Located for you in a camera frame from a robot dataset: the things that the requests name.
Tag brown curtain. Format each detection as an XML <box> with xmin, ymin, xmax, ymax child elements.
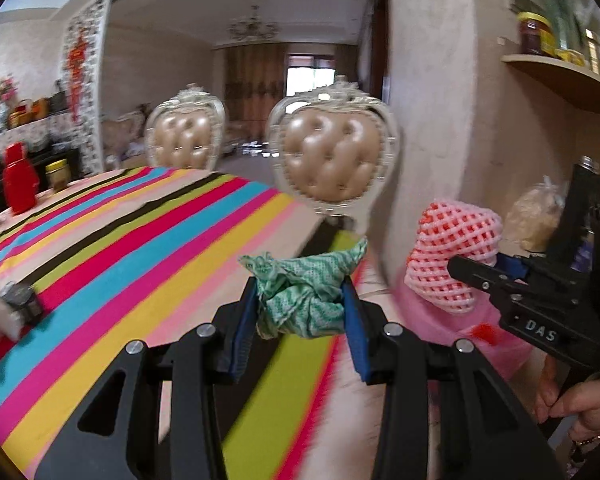
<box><xmin>225</xmin><ymin>42</ymin><xmax>288</xmax><ymax>123</ymax></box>

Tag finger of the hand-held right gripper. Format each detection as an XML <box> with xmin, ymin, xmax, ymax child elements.
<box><xmin>495</xmin><ymin>253</ymin><xmax>532</xmax><ymax>283</ymax></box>
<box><xmin>446</xmin><ymin>254</ymin><xmax>531</xmax><ymax>311</ymax></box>

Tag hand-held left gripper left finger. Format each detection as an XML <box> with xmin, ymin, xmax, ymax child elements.
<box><xmin>34</xmin><ymin>275</ymin><xmax>261</xmax><ymax>480</ymax></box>

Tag clear bag of dried food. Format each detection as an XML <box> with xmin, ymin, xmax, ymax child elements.
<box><xmin>505</xmin><ymin>176</ymin><xmax>571</xmax><ymax>253</ymax></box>

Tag striped colourful tablecloth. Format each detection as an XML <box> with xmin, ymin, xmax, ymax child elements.
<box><xmin>0</xmin><ymin>165</ymin><xmax>431</xmax><ymax>480</ymax></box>

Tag ornate tufted dining chair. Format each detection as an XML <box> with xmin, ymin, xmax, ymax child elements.
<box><xmin>266</xmin><ymin>76</ymin><xmax>401</xmax><ymax>232</ymax></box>
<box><xmin>144</xmin><ymin>86</ymin><xmax>227</xmax><ymax>171</ymax></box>

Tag pink foam fruit net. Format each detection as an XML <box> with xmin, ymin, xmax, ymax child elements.
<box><xmin>404</xmin><ymin>201</ymin><xmax>504</xmax><ymax>316</ymax></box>

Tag ornate cream sofa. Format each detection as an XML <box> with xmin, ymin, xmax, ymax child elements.
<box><xmin>101</xmin><ymin>105</ymin><xmax>148</xmax><ymax>166</ymax></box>

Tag dark red jar yellow lid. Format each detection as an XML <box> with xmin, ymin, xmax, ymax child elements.
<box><xmin>516</xmin><ymin>11</ymin><xmax>556</xmax><ymax>57</ymax></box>

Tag sideboard with floral cloth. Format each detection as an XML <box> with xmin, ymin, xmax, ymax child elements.
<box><xmin>0</xmin><ymin>110</ymin><xmax>88</xmax><ymax>183</ymax></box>

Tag small glass jar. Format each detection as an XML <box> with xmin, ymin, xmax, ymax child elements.
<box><xmin>582</xmin><ymin>30</ymin><xmax>600</xmax><ymax>76</ymax></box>

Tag wooden wall shelf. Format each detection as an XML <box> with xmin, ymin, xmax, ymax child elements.
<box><xmin>501</xmin><ymin>54</ymin><xmax>600</xmax><ymax>121</ymax></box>

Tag brown jar with yellow lid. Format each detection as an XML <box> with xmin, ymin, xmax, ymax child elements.
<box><xmin>46</xmin><ymin>159</ymin><xmax>71</xmax><ymax>193</ymax></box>

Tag red hanging knot ornament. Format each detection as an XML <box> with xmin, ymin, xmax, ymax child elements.
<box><xmin>66</xmin><ymin>30</ymin><xmax>92</xmax><ymax>122</ymax></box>

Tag red thermos jug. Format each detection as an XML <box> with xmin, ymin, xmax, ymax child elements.
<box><xmin>0</xmin><ymin>142</ymin><xmax>39</xmax><ymax>216</ymax></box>

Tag white lattice screen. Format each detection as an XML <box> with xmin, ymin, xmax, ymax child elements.
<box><xmin>62</xmin><ymin>0</ymin><xmax>113</xmax><ymax>176</ymax></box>

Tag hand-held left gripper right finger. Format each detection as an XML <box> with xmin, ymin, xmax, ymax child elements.
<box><xmin>342</xmin><ymin>277</ymin><xmax>566</xmax><ymax>480</ymax></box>

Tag crystal chandelier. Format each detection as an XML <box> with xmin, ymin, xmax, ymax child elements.
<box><xmin>228</xmin><ymin>6</ymin><xmax>280</xmax><ymax>43</ymax></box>

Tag glass vase with green plant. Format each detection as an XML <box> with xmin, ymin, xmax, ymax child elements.
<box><xmin>510</xmin><ymin>0</ymin><xmax>587</xmax><ymax>53</ymax></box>

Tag green patterned cloth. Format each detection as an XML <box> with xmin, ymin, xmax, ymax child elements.
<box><xmin>237</xmin><ymin>237</ymin><xmax>370</xmax><ymax>341</ymax></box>

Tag orange baskets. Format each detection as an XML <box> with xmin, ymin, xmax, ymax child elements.
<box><xmin>7</xmin><ymin>97</ymin><xmax>51</xmax><ymax>128</ymax></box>

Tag person's right hand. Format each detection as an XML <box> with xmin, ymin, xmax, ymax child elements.
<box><xmin>534</xmin><ymin>355</ymin><xmax>600</xmax><ymax>445</ymax></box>

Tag pink plastic bag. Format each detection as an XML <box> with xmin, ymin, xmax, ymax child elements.
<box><xmin>380</xmin><ymin>280</ymin><xmax>536</xmax><ymax>382</ymax></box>

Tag vase with pink flowers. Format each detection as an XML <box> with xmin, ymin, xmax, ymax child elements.
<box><xmin>0</xmin><ymin>76</ymin><xmax>20</xmax><ymax>128</ymax></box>

